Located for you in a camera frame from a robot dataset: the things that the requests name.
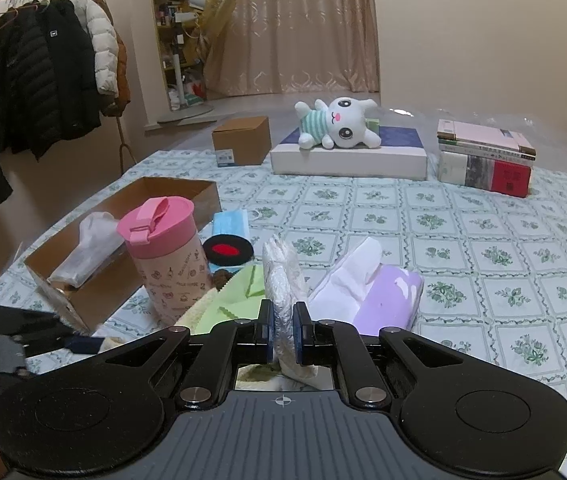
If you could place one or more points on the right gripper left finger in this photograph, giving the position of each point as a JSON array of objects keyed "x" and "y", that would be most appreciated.
[{"x": 264, "y": 332}]

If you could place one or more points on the white puffer jacket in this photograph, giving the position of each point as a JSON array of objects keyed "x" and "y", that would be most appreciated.
[{"x": 102, "y": 35}]

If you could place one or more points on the clear plastic glove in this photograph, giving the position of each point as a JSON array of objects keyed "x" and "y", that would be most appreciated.
[{"x": 285, "y": 286}]

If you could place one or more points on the black puffer jacket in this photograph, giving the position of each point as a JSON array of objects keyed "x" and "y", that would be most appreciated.
[{"x": 48, "y": 88}]

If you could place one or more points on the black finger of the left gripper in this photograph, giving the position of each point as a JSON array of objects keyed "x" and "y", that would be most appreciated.
[{"x": 83, "y": 344}]

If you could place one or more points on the white bunny plush toy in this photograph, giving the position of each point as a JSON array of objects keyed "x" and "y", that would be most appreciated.
[{"x": 340, "y": 124}]

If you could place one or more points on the small closed cardboard box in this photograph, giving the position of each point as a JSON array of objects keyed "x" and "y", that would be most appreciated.
[{"x": 242, "y": 141}]

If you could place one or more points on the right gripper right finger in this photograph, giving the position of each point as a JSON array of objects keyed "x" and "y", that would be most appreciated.
[{"x": 303, "y": 334}]

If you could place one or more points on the pink lidded cup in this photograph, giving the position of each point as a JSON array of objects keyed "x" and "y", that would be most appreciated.
[{"x": 162, "y": 238}]

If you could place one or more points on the stack of books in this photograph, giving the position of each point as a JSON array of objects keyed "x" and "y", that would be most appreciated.
[{"x": 489, "y": 158}]

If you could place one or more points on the white and blue flat box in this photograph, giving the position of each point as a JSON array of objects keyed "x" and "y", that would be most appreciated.
[{"x": 400, "y": 156}]

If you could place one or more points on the light green cloth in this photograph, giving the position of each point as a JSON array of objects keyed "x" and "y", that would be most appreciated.
[{"x": 239, "y": 298}]

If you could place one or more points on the black red round pad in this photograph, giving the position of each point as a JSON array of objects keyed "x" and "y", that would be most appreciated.
[{"x": 228, "y": 250}]

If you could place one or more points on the beige curtain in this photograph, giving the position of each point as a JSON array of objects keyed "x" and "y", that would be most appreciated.
[{"x": 290, "y": 46}]

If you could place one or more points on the standing electric fan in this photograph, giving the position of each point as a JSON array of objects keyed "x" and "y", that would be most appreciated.
[{"x": 215, "y": 17}]

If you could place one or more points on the floral green white tablecloth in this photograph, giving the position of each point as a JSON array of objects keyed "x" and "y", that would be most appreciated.
[{"x": 495, "y": 271}]

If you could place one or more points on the purple tissue pack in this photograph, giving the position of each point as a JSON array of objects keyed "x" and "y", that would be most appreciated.
[{"x": 363, "y": 291}]

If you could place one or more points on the wooden bookshelf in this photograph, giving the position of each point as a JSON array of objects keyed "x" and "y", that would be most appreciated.
[{"x": 177, "y": 31}]

